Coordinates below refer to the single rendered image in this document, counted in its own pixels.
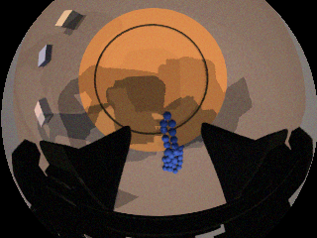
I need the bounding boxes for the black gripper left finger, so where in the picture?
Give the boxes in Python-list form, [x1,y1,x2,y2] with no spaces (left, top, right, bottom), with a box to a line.
[40,126,132,211]

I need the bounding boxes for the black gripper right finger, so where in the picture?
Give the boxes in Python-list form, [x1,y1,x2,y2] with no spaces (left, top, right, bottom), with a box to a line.
[201,122,289,203]

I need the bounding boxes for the tan cube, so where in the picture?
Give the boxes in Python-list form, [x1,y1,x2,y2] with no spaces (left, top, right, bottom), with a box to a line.
[56,9,83,31]

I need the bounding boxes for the round wooden bead board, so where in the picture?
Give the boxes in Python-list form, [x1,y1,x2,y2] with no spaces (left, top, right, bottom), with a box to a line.
[78,8,227,151]

